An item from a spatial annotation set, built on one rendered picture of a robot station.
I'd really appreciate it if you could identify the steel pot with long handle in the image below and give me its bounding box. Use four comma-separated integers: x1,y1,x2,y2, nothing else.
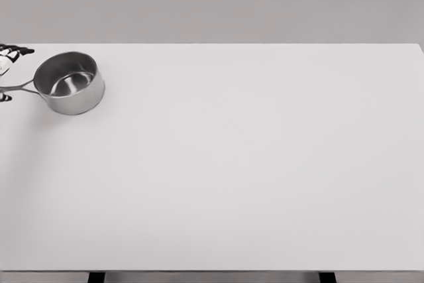
0,51,106,116

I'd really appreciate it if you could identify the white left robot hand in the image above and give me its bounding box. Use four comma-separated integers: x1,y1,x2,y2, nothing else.
0,43,35,103

